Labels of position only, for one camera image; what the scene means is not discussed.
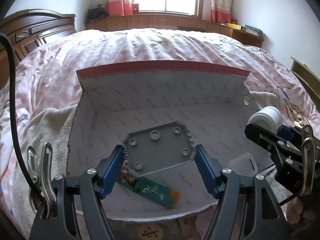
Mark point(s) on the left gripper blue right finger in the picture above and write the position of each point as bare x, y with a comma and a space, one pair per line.
262, 216

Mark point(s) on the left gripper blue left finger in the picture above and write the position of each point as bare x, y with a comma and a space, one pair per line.
56, 216

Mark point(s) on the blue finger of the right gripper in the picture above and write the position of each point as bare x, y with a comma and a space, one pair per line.
279, 148
290, 133

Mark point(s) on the white jar orange label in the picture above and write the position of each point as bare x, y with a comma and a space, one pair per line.
268, 118

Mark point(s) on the white earbuds charging case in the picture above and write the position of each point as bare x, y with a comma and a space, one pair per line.
243, 165

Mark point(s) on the pale pink curved piece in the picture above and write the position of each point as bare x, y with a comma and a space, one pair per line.
203, 222

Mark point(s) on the round wooden chess piece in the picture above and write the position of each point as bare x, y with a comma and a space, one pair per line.
151, 231

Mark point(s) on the green lighter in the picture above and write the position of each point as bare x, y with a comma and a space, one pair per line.
148, 189

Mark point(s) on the grey plastic plate with studs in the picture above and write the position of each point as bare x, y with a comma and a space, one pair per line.
158, 149

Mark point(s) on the person's right hand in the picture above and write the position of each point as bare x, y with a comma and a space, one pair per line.
295, 212

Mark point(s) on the red cardboard shoe box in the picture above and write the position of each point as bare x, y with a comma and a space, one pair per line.
159, 111

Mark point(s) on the wooden shelf at right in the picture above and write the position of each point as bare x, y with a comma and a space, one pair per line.
309, 80

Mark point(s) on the wooden puzzle piece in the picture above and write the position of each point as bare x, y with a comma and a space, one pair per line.
186, 231

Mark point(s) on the cream terry towel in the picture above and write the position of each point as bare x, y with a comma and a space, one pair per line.
45, 139

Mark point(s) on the green book on cabinet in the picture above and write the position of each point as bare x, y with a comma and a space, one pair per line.
253, 30

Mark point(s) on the yellow box on cabinet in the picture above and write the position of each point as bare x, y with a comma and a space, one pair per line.
234, 26

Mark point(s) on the wooden window cabinet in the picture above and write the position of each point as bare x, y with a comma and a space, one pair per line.
174, 22

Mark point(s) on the pink checked bed quilt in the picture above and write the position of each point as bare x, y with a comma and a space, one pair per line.
47, 88

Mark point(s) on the right pink white curtain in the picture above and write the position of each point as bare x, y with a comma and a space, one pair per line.
221, 11

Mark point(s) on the dark wooden headboard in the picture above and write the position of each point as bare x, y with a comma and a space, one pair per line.
28, 29

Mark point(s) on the dark bag on cabinet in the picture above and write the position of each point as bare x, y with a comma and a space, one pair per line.
96, 13

